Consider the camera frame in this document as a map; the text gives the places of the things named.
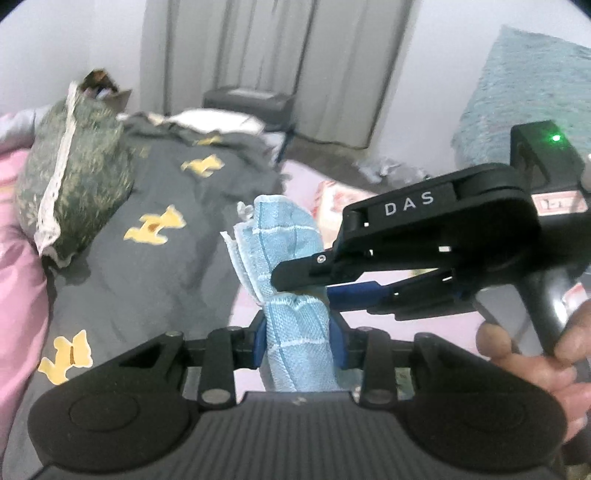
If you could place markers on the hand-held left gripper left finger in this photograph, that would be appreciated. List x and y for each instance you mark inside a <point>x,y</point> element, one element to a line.
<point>259,345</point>

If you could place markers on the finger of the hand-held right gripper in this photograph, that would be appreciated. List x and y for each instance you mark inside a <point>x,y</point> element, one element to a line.
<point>314,272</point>
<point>355,295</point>

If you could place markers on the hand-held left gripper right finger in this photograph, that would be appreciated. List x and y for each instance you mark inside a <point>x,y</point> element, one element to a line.
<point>339,345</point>

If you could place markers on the blue checked towel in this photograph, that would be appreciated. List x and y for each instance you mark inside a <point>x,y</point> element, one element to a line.
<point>295,332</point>

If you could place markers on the person's right hand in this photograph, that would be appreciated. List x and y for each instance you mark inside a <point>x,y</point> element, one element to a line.
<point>572,369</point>

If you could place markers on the peach wet wipes pack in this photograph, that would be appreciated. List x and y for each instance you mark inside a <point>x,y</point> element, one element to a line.
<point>330,203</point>

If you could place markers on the grey blanket with yellow prints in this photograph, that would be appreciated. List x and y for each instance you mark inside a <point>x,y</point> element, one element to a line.
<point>161,277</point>

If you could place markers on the white crumpled plastic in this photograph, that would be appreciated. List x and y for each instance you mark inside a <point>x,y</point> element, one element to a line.
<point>388,168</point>

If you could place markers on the teal floral cloth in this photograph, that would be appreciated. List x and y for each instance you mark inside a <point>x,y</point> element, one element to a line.
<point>531,83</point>

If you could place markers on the dark grey box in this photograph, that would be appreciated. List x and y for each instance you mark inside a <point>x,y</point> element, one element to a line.
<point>249,101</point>

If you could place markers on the white cloth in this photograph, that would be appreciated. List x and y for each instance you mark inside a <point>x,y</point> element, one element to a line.
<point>207,121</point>

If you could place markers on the grey curtain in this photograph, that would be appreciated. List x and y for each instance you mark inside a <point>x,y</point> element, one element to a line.
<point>194,46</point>
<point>360,69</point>

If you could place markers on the green patterned pillow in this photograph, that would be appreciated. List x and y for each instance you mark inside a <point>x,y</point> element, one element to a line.
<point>87,175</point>

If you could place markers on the pink blanket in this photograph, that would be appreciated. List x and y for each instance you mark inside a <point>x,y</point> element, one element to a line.
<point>18,300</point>

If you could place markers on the brown patterned object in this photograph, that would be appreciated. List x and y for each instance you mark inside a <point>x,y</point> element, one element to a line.
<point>104,87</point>

